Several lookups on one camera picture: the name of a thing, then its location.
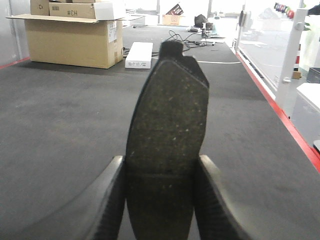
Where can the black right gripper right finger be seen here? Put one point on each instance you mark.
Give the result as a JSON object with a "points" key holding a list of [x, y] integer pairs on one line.
{"points": [[214, 218]]}

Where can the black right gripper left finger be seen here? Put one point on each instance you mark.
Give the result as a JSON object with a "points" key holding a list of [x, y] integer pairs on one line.
{"points": [[94, 214]]}

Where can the grey brake pad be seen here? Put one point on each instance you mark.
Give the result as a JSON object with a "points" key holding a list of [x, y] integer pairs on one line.
{"points": [[164, 140]]}

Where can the red framed conveyor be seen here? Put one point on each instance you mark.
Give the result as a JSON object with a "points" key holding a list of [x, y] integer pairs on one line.
{"points": [[91, 108]]}

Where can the white long carton box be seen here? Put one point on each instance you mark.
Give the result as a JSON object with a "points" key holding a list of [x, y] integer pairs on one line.
{"points": [[139, 56]]}

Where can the large cardboard box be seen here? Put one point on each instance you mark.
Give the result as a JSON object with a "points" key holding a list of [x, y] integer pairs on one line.
{"points": [[74, 41]]}

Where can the small cardboard box on top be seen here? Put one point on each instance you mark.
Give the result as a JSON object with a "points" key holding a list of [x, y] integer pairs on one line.
{"points": [[89, 9]]}

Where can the distant open cardboard box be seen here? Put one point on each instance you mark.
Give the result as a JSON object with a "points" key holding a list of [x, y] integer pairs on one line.
{"points": [[173, 16]]}

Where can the white glass partition frame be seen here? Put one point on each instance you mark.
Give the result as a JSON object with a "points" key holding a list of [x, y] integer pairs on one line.
{"points": [[265, 38]]}

